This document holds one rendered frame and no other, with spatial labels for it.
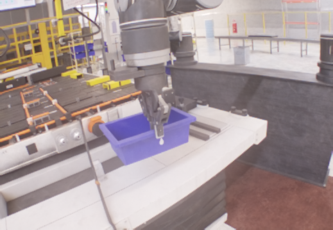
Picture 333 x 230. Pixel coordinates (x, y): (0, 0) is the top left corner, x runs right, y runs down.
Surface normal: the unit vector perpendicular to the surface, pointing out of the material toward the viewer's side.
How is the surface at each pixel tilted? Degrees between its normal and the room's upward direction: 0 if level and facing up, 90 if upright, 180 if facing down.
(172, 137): 95
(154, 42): 90
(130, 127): 85
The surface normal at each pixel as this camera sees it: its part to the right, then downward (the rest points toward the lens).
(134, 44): -0.29, 0.35
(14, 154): 0.64, 0.19
